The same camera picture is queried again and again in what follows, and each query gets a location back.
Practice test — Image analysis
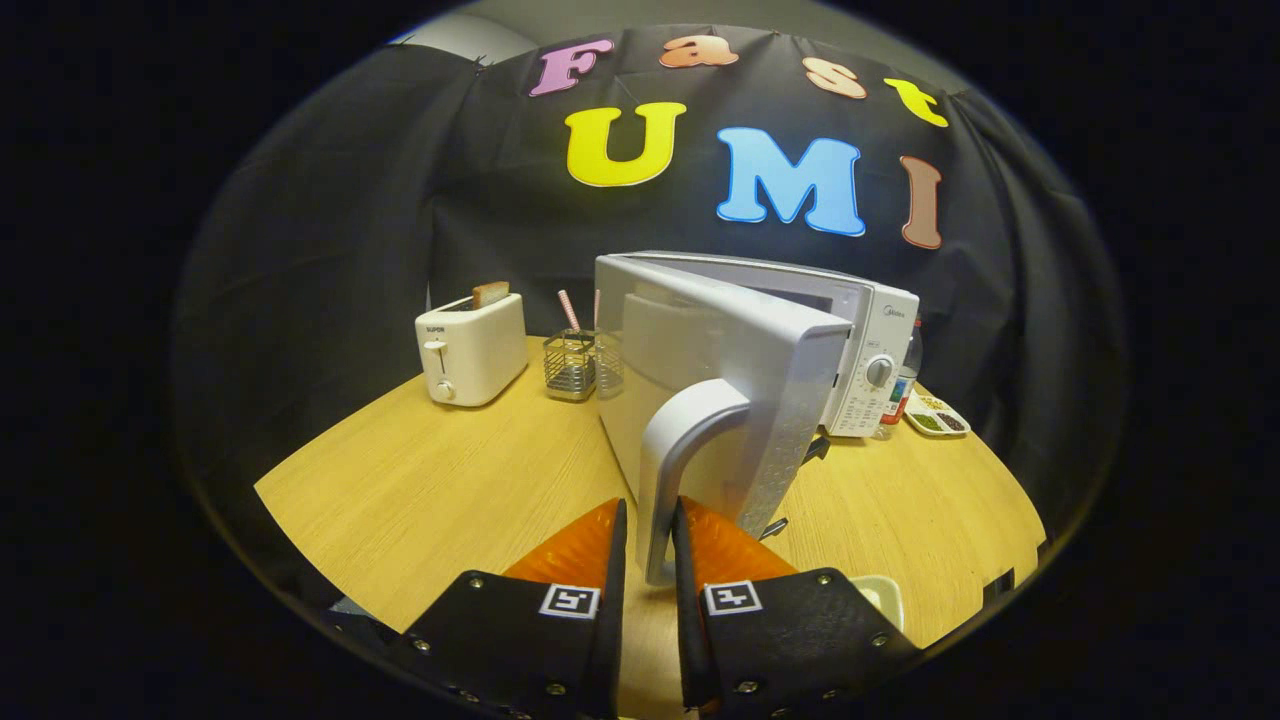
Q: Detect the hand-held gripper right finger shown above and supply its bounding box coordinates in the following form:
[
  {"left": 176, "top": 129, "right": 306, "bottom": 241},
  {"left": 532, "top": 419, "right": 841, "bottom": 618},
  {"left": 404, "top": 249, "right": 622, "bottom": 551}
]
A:
[{"left": 670, "top": 497, "right": 923, "bottom": 720}]

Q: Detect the clear bottle with red label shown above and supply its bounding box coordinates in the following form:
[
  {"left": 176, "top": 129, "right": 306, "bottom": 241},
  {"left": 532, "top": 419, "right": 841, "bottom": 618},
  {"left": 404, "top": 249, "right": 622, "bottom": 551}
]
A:
[{"left": 880, "top": 318, "right": 923, "bottom": 429}]

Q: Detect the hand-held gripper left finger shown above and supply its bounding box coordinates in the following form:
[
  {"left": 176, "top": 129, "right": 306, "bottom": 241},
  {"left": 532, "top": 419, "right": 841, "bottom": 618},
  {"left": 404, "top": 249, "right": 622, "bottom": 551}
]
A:
[{"left": 325, "top": 498, "right": 629, "bottom": 720}]

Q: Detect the white toaster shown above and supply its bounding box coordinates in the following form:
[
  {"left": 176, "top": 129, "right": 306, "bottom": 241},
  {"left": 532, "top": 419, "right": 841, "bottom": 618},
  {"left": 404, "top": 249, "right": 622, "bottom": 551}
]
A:
[{"left": 415, "top": 292, "right": 529, "bottom": 408}]

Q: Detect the white divided dish of beans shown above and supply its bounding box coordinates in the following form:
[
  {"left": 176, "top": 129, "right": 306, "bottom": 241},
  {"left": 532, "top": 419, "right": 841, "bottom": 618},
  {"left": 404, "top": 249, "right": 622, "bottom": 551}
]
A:
[{"left": 903, "top": 392, "right": 972, "bottom": 438}]

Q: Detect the white microwave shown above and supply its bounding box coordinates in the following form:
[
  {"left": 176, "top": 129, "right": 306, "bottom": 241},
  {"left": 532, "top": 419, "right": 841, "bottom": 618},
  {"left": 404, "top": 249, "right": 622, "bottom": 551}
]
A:
[{"left": 593, "top": 250, "right": 921, "bottom": 588}]

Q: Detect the wire mesh utensil holder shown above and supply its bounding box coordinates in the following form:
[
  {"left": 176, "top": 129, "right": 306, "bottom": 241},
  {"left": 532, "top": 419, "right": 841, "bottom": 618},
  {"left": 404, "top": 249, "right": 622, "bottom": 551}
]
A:
[{"left": 543, "top": 330, "right": 601, "bottom": 403}]

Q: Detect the white food plate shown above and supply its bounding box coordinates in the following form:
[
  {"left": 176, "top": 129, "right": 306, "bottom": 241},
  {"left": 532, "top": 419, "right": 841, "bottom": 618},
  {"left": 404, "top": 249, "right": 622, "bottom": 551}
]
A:
[{"left": 850, "top": 575, "right": 905, "bottom": 633}]

